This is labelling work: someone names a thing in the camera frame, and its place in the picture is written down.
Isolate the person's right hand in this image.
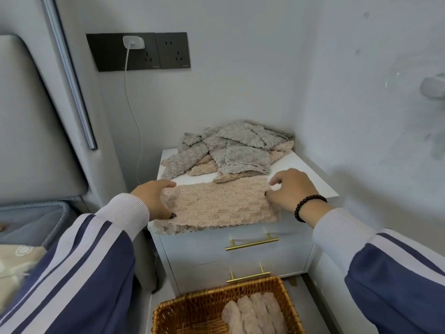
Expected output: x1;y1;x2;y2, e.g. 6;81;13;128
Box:
265;168;320;212

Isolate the person's left hand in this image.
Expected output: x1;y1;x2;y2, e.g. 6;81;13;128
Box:
130;180;178;221

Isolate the pile of beige grey towels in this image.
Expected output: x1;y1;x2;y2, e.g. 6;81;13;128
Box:
160;119;295;183

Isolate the orange wicker basket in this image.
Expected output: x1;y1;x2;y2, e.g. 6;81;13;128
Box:
151;276;306;334

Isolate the person's right forearm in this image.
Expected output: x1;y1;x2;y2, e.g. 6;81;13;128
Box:
312;207;445;334

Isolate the person's left forearm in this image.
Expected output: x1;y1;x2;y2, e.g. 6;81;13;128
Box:
0;193;150;334

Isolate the white nightstand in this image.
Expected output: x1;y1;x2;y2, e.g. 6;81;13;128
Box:
149;148;340;296

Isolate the grey padded headboard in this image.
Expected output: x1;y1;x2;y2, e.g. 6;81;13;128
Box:
0;33;89;206

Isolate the silver headboard trim strip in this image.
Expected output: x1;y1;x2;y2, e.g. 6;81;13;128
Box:
40;0;98;151

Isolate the patterned beige bedspread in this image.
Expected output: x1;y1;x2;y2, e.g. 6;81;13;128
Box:
0;244;48;310

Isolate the white charger plug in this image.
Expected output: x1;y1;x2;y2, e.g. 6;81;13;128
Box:
122;35;145;51

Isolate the black bead bracelet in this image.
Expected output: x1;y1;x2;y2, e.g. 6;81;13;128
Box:
294;194;328;224

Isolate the long gold drawer handle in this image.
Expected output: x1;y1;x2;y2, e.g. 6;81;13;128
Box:
225;232;280;252

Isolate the short gold drawer handle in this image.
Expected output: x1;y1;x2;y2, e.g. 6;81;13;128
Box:
226;264;272;284

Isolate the white charging cable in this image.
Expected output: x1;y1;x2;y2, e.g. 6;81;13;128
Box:
124;48;144;185

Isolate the narrow black wall socket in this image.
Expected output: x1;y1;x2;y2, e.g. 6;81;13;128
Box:
154;32;191;70

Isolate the wide black wall socket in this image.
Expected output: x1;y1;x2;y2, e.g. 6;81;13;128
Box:
86;32;162;73

